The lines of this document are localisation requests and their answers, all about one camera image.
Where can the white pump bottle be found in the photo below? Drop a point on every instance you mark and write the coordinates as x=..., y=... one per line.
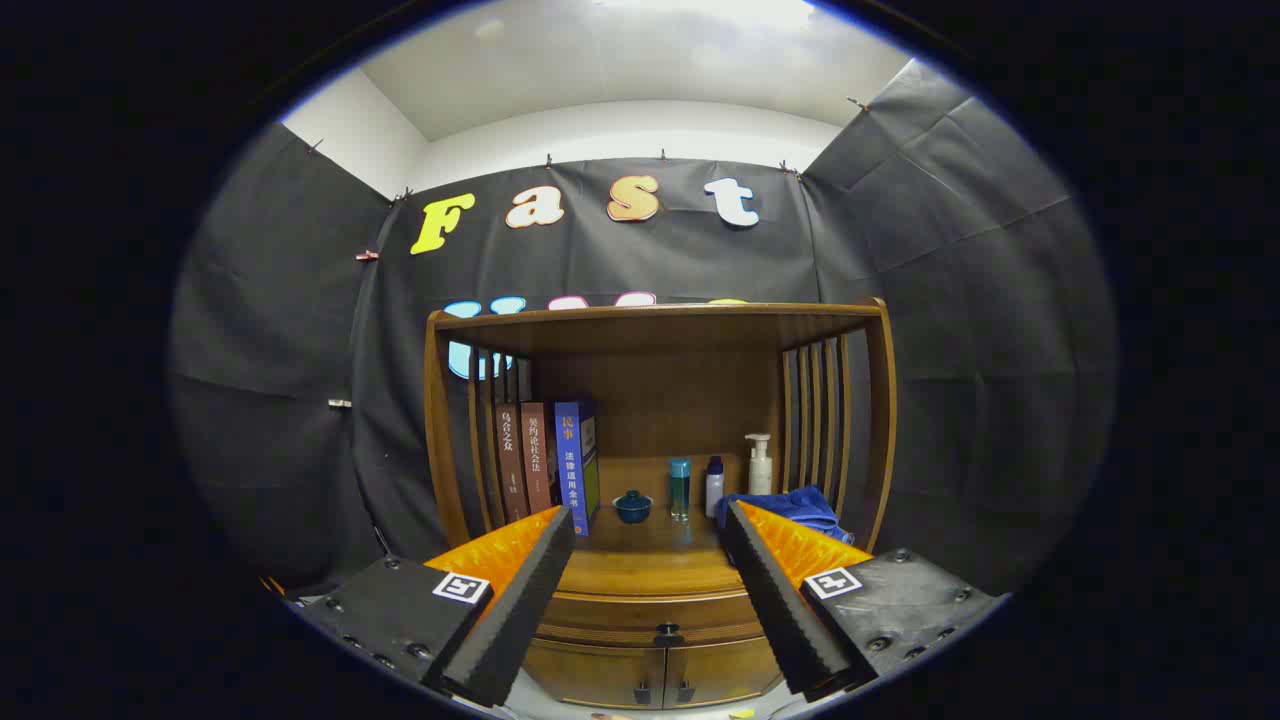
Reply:
x=760, y=475

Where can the folded blue towel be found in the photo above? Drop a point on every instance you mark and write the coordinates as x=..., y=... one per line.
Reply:
x=800, y=505

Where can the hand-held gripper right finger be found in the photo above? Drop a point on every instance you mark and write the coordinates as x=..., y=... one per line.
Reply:
x=785, y=610

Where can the wooden cabinet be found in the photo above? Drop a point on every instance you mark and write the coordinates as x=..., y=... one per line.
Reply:
x=660, y=400

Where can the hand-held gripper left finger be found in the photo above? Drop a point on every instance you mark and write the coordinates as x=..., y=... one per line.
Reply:
x=520, y=610

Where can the wooden countertop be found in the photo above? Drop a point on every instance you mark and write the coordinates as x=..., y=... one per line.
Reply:
x=650, y=560

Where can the thick blue book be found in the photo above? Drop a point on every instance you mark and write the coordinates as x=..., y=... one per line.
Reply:
x=572, y=470

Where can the wooden drawer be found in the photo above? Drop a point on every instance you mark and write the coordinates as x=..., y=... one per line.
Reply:
x=620, y=615

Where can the white bottle with blue cap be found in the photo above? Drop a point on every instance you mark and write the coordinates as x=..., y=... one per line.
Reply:
x=714, y=490

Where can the blue lidded teacup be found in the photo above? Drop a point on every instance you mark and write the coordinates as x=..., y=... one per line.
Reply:
x=632, y=510

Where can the dark brown book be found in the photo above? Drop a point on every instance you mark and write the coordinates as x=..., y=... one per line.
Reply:
x=512, y=460

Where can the wooden cabinet door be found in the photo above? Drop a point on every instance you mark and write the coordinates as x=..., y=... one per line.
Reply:
x=590, y=670
x=730, y=665

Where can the clear blue glass bottle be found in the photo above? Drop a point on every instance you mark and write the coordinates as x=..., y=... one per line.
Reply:
x=680, y=490

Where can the reddish brown book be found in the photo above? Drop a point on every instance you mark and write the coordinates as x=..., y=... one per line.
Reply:
x=537, y=455

